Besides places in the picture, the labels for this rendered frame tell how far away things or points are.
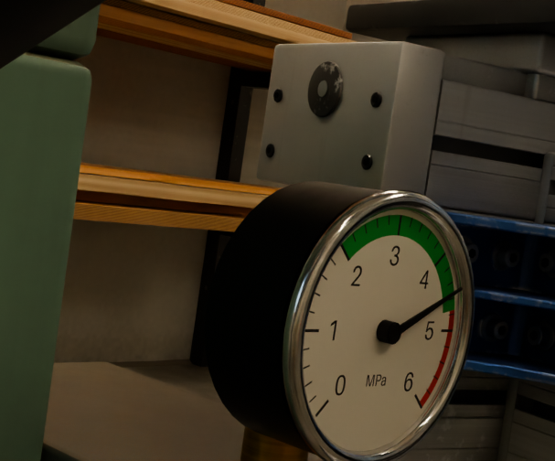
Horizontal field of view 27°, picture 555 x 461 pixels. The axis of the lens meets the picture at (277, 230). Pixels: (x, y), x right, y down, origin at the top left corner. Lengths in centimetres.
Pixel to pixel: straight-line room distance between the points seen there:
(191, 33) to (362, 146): 241
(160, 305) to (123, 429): 349
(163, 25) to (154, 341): 122
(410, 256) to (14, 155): 9
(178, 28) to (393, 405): 279
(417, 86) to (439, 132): 3
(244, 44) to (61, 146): 295
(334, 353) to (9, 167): 8
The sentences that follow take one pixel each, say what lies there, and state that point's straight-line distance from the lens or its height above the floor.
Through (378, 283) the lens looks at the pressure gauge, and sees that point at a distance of 25.
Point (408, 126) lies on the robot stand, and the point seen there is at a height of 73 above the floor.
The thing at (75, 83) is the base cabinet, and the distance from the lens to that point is 27.
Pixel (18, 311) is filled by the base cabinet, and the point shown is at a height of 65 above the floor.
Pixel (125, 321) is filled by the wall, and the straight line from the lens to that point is 370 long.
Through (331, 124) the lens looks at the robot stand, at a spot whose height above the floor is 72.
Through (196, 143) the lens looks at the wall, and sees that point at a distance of 379.
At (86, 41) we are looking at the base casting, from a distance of 27.
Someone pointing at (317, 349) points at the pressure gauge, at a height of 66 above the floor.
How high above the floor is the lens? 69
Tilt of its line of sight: 3 degrees down
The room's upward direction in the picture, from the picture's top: 8 degrees clockwise
